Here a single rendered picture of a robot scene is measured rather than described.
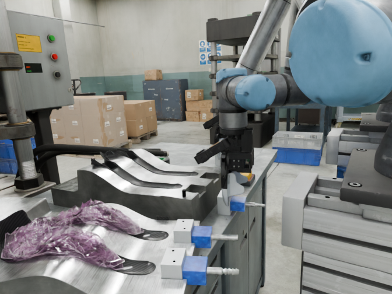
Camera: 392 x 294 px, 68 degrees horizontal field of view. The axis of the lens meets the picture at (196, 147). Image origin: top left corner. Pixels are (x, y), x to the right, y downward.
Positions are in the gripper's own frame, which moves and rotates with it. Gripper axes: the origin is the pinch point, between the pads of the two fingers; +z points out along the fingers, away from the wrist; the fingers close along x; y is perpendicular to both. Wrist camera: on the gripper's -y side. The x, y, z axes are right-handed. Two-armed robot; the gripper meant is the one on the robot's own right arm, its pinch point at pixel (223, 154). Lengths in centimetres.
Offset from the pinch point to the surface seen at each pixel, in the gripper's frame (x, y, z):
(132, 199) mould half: -56, 7, -2
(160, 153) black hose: -7.0, -31.8, 1.6
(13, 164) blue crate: 32, -355, 68
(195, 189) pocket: -42.8, 19.1, -2.8
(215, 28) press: 302, -209, -106
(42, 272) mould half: -86, 23, -5
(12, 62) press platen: -59, -48, -41
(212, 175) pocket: -32.1, 17.4, -3.4
